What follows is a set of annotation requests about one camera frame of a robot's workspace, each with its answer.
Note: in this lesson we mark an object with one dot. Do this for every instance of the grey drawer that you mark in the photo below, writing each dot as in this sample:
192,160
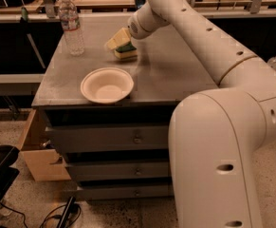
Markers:
125,192
78,139
124,170

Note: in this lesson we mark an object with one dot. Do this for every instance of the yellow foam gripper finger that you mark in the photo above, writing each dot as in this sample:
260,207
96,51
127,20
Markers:
121,38

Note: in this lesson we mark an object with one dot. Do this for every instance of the green and yellow sponge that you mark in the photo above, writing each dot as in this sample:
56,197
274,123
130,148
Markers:
126,51

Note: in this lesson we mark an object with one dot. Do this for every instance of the grey drawer cabinet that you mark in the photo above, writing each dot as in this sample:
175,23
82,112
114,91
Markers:
109,118

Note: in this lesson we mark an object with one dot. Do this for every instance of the light wooden box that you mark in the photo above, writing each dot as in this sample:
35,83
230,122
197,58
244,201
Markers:
43,162

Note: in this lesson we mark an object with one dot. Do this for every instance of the middle grey drawer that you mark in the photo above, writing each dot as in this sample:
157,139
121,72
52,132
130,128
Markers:
124,170

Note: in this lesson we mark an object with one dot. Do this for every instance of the bottom grey drawer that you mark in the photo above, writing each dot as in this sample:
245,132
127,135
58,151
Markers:
125,192

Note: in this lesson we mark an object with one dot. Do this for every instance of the clear plastic water bottle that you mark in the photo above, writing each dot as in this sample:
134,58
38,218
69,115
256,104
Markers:
71,26

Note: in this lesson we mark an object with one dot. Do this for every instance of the white paper bowl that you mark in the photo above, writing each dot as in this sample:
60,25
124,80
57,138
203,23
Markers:
107,85

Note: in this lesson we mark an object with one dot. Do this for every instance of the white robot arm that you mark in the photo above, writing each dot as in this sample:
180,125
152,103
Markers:
213,133

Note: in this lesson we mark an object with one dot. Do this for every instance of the top grey drawer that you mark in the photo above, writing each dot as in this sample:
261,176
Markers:
78,139

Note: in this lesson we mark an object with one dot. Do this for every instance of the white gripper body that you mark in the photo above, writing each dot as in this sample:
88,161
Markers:
138,27

